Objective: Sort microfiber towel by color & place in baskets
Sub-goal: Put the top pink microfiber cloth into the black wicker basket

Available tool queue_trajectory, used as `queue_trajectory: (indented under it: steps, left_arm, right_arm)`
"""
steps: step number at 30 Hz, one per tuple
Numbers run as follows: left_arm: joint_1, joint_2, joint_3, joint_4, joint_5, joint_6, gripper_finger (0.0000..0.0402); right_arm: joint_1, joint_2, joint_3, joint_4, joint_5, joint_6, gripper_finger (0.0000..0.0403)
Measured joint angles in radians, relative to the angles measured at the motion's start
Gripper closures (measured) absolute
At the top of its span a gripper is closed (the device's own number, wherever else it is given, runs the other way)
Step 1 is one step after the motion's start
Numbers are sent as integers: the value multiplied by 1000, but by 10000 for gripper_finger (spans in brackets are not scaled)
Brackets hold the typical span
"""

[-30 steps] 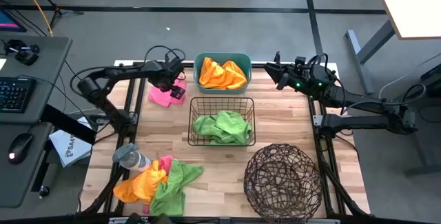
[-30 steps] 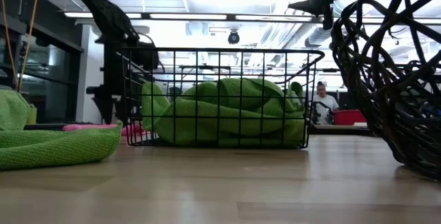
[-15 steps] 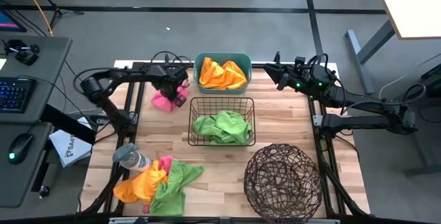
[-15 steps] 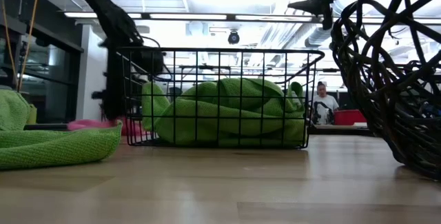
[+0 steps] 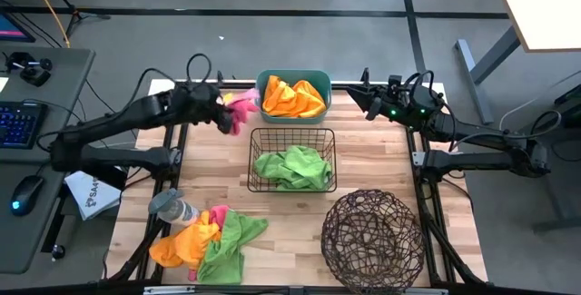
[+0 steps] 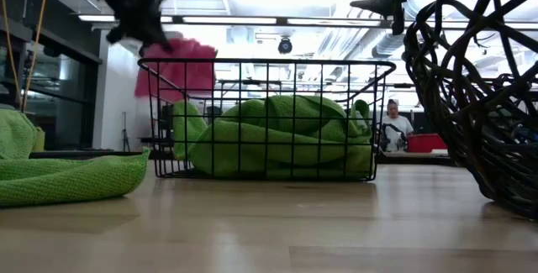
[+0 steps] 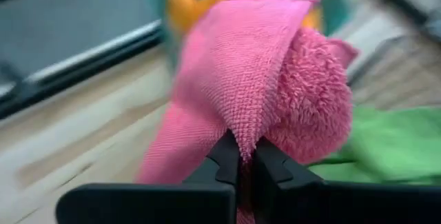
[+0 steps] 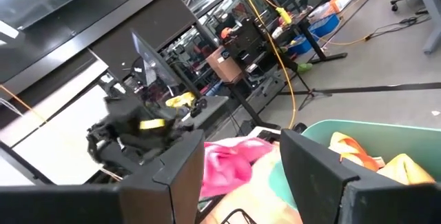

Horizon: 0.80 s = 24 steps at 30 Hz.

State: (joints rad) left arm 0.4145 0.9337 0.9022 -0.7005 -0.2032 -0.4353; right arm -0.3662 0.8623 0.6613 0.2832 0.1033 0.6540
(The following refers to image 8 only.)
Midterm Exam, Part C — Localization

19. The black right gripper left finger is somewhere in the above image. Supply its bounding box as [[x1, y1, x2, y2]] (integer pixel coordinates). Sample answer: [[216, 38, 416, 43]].
[[0, 129, 206, 224]]

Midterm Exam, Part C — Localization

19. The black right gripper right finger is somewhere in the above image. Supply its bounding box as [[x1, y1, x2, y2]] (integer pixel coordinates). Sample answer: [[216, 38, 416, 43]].
[[280, 129, 441, 224]]

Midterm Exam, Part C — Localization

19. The orange microfiber towel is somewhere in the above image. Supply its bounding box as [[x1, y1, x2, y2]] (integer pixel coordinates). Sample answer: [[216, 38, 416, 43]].
[[329, 132, 382, 172]]

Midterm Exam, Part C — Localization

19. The yellow microfiber towel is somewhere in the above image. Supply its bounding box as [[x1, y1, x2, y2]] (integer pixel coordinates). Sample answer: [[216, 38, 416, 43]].
[[377, 153, 437, 186]]

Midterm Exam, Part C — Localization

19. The pink microfiber towel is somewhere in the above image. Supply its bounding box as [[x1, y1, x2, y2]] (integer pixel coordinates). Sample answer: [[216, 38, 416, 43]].
[[201, 136, 275, 198]]

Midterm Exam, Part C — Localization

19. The yellow cloth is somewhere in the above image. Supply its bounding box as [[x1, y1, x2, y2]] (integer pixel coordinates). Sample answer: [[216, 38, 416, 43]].
[[165, 92, 196, 108]]

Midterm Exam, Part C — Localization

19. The black computer monitor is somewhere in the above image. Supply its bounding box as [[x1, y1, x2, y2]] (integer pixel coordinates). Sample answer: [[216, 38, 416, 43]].
[[130, 30, 181, 88]]

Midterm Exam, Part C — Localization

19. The grey top desk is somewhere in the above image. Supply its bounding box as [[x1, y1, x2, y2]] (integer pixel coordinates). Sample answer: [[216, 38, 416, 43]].
[[178, 79, 282, 131]]

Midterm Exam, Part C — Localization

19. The teal plastic bin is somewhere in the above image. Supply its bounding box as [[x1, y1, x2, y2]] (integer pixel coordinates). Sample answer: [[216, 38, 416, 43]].
[[267, 119, 441, 211]]

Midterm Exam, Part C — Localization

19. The white board panel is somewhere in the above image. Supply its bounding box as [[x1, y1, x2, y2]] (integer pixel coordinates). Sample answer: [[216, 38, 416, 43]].
[[12, 84, 114, 185]]

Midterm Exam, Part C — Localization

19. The brown cardboard box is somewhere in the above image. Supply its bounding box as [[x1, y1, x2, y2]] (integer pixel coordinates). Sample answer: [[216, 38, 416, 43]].
[[205, 46, 243, 83]]

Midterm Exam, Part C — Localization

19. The black tripod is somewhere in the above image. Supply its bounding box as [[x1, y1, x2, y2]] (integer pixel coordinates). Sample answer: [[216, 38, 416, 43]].
[[278, 61, 334, 111]]

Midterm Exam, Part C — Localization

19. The blue plastic tub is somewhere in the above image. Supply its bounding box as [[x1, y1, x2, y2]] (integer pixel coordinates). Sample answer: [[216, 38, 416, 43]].
[[309, 13, 341, 38], [288, 34, 315, 55]]

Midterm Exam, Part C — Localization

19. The black leg desk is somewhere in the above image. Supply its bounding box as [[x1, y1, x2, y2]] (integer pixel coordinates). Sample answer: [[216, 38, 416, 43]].
[[292, 15, 348, 63]]

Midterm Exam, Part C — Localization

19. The grey desk leg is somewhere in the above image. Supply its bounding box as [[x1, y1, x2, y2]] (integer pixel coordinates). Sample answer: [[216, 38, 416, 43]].
[[409, 0, 441, 55]]

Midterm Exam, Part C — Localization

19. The yellow hanging cable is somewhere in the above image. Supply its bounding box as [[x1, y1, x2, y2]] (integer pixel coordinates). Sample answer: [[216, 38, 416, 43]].
[[236, 0, 298, 130]]

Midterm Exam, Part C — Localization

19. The black wire basket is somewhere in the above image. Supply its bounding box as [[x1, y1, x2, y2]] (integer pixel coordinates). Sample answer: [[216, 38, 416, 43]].
[[220, 208, 258, 224]]

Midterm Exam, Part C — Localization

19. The black floor cable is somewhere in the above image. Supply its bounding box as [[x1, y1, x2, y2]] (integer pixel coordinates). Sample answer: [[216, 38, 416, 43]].
[[370, 13, 431, 36]]

